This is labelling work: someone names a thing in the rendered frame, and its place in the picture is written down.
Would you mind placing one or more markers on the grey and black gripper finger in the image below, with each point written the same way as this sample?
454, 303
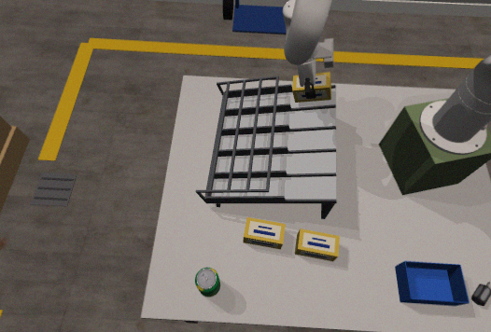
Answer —
308, 91

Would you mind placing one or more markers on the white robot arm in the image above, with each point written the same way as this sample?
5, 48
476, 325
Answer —
467, 110

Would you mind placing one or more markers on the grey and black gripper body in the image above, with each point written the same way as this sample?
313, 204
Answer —
307, 69

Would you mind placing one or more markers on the yellow carton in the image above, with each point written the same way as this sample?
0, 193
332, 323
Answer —
317, 245
322, 87
264, 233

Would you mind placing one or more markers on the blue open tray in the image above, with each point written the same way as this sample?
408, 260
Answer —
429, 281

